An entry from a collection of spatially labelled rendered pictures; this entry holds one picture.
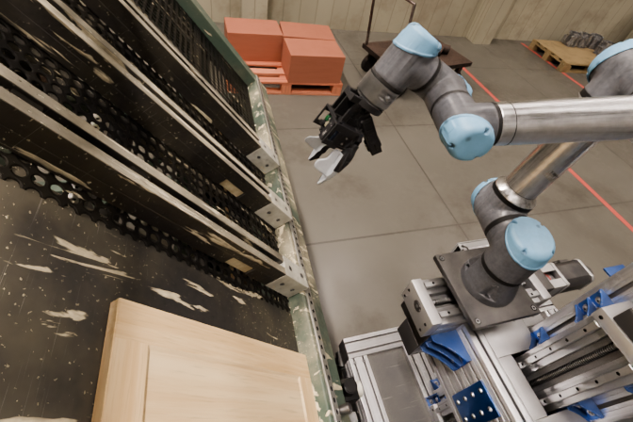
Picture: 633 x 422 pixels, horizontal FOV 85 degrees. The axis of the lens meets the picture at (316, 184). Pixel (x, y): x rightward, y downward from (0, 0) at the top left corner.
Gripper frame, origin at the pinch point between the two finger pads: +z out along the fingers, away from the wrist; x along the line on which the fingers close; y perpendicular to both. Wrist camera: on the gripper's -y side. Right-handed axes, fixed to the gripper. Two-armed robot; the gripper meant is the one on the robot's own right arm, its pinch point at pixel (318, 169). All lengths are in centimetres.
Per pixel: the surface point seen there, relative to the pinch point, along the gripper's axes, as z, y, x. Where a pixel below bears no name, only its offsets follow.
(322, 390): 37, -18, 36
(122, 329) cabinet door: 15.8, 33.7, 30.3
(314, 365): 38, -17, 30
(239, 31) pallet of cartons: 74, -54, -280
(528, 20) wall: -133, -470, -401
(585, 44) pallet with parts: -161, -547, -349
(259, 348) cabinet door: 30.0, 3.1, 28.0
